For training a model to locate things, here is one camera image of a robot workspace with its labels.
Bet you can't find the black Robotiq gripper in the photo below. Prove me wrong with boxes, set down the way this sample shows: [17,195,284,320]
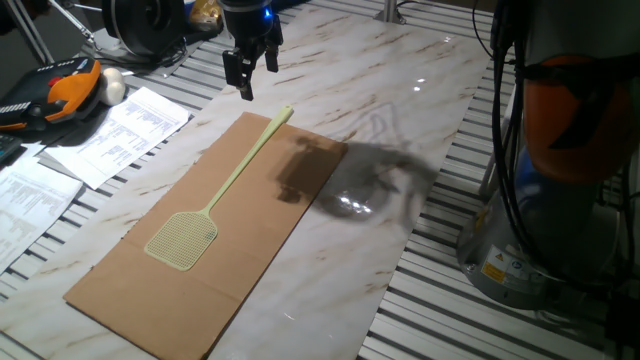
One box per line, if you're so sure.
[219,0,284,101]

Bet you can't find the pale green plastic flyswatter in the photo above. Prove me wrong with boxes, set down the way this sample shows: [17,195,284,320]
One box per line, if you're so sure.
[143,104,295,273]

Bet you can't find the brown cardboard sheet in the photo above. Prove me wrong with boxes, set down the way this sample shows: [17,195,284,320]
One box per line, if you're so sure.
[63,111,350,360]

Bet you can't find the gold foil snack bag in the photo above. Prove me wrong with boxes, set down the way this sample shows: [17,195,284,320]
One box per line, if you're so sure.
[188,0,224,32]

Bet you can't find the black filament spool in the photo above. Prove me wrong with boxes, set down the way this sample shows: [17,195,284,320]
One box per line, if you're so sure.
[101,0,187,57]

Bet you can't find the marble pattern table sheet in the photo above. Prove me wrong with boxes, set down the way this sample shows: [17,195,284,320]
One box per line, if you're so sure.
[0,0,494,360]

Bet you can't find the printed paper sheet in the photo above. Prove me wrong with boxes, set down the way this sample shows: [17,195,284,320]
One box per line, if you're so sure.
[0,156,84,275]
[43,86,191,191]

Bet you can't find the white rounded plastic object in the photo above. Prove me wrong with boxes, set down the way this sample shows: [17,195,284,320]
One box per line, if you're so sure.
[97,67,127,107]

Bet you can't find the black orange teach pendant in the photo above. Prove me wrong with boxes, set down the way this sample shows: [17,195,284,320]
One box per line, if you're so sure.
[0,56,104,134]

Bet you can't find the grey slanted metal bar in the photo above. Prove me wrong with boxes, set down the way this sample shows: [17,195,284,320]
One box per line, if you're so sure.
[4,0,55,65]

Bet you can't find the black keyboard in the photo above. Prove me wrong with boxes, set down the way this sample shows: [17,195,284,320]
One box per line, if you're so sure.
[0,132,24,166]

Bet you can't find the aluminium frame strut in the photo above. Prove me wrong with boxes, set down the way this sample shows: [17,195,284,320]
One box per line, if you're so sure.
[373,0,407,25]

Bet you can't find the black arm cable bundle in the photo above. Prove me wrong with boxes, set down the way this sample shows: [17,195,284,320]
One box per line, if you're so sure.
[488,0,534,264]

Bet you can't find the black velcro strap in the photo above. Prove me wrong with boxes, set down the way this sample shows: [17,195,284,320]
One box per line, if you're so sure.
[519,52,640,151]

